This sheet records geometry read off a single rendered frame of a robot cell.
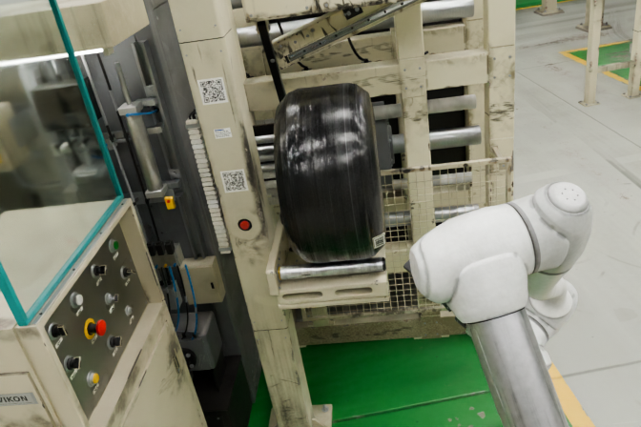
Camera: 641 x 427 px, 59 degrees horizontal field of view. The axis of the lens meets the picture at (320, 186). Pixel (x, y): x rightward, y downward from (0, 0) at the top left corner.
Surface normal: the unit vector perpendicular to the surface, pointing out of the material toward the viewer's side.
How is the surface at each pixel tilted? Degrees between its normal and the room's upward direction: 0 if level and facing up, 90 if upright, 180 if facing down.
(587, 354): 0
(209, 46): 90
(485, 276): 58
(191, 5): 90
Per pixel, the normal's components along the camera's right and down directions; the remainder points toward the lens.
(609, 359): -0.14, -0.88
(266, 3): -0.05, 0.46
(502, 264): 0.09, -0.11
